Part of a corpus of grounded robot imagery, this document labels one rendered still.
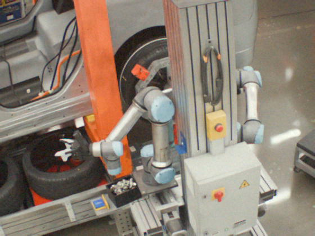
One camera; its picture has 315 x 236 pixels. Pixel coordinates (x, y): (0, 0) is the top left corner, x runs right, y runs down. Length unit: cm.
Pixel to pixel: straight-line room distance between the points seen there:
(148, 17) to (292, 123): 191
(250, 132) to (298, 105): 212
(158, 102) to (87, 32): 67
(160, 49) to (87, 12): 92
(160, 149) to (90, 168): 112
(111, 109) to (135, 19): 73
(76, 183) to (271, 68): 286
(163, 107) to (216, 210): 59
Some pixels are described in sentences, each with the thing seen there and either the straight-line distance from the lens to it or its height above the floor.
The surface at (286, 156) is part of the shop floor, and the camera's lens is 444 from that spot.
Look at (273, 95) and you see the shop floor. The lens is 522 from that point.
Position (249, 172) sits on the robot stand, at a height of 120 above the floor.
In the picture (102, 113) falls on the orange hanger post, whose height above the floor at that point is 108.
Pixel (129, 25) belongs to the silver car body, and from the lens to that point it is 360.
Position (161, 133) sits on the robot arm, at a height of 127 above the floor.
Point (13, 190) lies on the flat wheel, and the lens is 377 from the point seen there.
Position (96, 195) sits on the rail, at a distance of 370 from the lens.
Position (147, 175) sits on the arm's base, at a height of 89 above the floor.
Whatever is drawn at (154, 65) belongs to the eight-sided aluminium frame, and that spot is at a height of 111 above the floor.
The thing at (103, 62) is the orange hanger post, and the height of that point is 143.
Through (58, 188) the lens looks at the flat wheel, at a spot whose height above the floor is 42.
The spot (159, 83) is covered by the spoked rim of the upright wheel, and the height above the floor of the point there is 90.
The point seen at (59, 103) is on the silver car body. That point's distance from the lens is 372.
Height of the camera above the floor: 286
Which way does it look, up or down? 35 degrees down
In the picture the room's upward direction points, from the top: 7 degrees counter-clockwise
